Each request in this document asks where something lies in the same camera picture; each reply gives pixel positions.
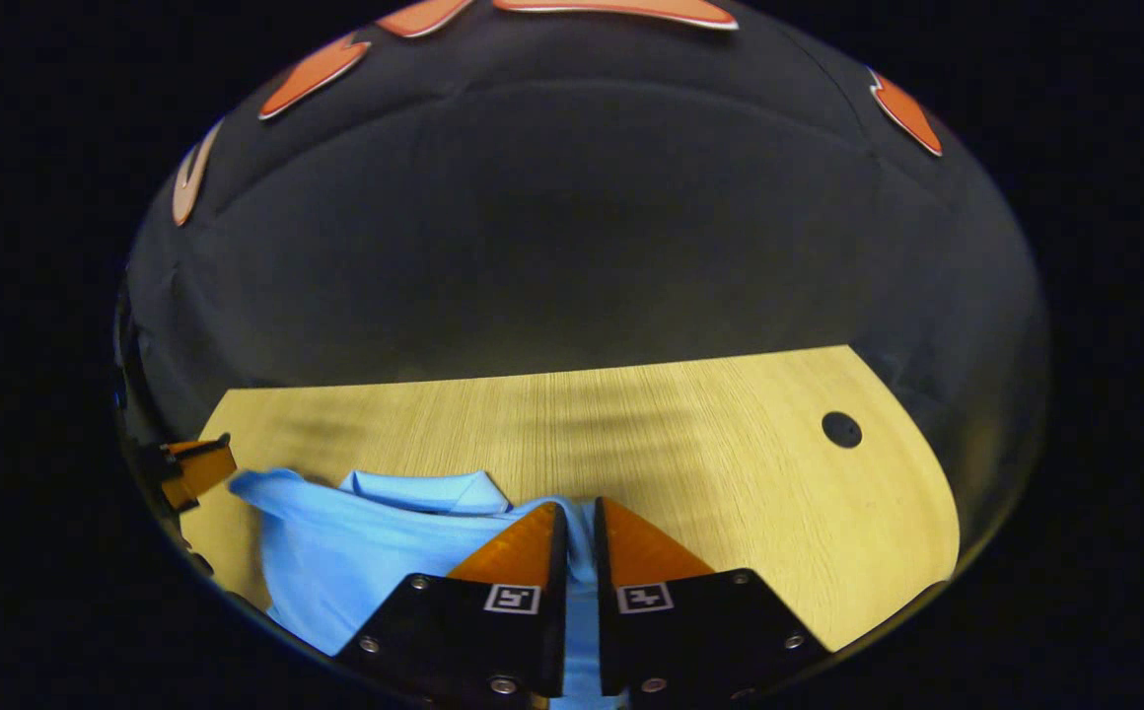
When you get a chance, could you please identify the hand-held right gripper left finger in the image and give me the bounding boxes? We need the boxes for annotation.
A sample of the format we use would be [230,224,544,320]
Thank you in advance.
[333,501,569,707]

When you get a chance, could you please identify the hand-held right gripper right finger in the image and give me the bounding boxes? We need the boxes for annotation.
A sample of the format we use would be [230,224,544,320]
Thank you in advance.
[594,496,834,707]

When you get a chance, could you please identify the light blue T-shirt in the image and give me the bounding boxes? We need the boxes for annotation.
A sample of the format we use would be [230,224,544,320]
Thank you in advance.
[229,468,632,710]

